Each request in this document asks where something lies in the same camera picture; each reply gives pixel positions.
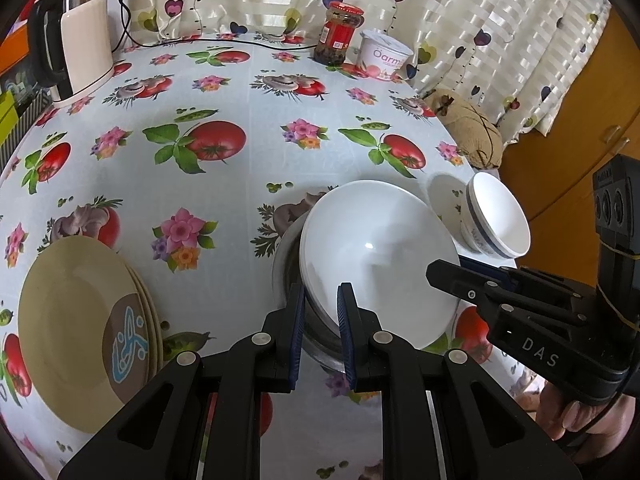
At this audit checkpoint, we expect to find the person's right hand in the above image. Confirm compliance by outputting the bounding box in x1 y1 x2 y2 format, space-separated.
535 382 640 466

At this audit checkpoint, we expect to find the large white bowl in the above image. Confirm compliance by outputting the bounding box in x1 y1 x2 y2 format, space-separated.
299 180 461 351

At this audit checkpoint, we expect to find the vegetable print tablecloth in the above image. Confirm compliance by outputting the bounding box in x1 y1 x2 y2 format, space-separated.
0 30 546 480

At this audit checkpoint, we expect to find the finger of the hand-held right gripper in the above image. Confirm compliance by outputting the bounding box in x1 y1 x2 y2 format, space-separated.
459 256 599 307
426 260 590 329

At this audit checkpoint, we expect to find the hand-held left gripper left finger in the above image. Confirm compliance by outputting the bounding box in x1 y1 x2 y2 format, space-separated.
57 282 307 480

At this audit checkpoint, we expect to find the white electric kettle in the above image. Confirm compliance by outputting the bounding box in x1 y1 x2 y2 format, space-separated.
27 0 117 108

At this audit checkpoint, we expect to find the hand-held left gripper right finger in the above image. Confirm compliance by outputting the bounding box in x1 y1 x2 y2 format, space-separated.
336 282 583 480

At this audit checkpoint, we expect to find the orange box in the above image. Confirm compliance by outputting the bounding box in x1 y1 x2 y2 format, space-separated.
0 22 36 78

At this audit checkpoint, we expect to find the stainless steel bowl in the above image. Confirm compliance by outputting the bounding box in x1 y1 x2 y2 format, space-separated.
271 212 353 373

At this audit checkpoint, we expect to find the glass jar with red lid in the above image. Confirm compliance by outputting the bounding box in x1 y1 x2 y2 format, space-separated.
314 1 365 67

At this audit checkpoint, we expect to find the beige cushion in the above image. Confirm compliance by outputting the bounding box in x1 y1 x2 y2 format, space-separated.
424 89 505 170

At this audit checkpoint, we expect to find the white bowl with blue rim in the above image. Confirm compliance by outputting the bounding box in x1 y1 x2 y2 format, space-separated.
460 171 531 259

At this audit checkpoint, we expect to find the wooden cabinet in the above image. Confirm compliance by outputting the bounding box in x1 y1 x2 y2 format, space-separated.
495 5 640 281

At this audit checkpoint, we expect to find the beige plate with blue motif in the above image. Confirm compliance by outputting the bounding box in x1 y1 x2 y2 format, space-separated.
125 262 159 403
18 236 151 433

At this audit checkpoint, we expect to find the white yogurt tub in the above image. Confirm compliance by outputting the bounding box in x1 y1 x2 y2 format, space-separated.
356 29 415 82

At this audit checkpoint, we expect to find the lime green box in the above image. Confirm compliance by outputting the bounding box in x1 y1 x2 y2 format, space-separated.
0 91 20 131

